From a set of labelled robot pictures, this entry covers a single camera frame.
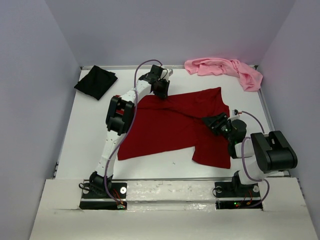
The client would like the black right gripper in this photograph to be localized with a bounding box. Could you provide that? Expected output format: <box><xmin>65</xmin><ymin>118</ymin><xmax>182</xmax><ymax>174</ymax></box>
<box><xmin>201</xmin><ymin>111</ymin><xmax>234</xmax><ymax>143</ymax></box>

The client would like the red t shirt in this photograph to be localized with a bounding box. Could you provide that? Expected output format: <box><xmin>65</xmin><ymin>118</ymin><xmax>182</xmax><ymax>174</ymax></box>
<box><xmin>117</xmin><ymin>87</ymin><xmax>231</xmax><ymax>169</ymax></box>

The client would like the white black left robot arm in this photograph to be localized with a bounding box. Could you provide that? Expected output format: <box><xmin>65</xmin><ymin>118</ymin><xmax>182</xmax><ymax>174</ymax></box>
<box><xmin>88</xmin><ymin>65</ymin><xmax>173</xmax><ymax>201</ymax></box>

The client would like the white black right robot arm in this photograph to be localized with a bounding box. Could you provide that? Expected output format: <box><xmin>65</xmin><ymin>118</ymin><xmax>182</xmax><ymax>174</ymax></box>
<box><xmin>202</xmin><ymin>111</ymin><xmax>298</xmax><ymax>199</ymax></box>

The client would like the pink t shirt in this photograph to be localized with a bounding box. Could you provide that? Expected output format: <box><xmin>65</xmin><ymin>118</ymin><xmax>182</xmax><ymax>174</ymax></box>
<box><xmin>184</xmin><ymin>57</ymin><xmax>263</xmax><ymax>92</ymax></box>

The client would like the black folded t shirt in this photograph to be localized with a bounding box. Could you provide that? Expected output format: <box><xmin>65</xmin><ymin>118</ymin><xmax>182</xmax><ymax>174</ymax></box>
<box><xmin>74</xmin><ymin>65</ymin><xmax>118</xmax><ymax>101</ymax></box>

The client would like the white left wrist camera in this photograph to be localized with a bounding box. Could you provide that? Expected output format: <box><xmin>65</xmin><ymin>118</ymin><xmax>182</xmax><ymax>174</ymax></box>
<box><xmin>161</xmin><ymin>68</ymin><xmax>173</xmax><ymax>81</ymax></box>

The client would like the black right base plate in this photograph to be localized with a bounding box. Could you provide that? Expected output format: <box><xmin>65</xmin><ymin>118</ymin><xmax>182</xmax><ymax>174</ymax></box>
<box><xmin>212</xmin><ymin>181</ymin><xmax>263</xmax><ymax>210</ymax></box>

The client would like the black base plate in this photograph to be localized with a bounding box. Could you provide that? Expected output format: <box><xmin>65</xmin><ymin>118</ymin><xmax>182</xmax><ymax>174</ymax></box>
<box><xmin>212</xmin><ymin>181</ymin><xmax>263</xmax><ymax>210</ymax></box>
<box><xmin>78</xmin><ymin>182</ymin><xmax>128</xmax><ymax>211</ymax></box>

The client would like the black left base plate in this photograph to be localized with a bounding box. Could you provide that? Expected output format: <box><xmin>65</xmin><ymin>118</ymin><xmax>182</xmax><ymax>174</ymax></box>
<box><xmin>78</xmin><ymin>182</ymin><xmax>128</xmax><ymax>211</ymax></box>

